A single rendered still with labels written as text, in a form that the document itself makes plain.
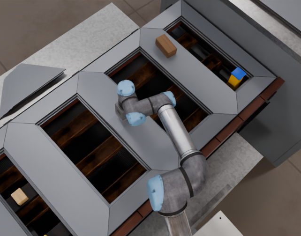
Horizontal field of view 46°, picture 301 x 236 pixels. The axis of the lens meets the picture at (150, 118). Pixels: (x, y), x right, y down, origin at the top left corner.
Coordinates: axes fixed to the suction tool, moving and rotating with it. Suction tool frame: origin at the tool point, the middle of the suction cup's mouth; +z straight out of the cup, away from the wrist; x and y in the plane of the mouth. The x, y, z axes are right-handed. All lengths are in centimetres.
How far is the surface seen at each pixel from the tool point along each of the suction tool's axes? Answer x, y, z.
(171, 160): 30.9, -4.9, 1.0
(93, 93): -21.4, 5.9, 0.5
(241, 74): 16, -64, -3
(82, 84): -29.3, 7.5, 0.8
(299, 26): 18, -96, -22
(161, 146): 22.4, -5.4, 0.7
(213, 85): 11, -49, 1
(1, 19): -170, 12, 85
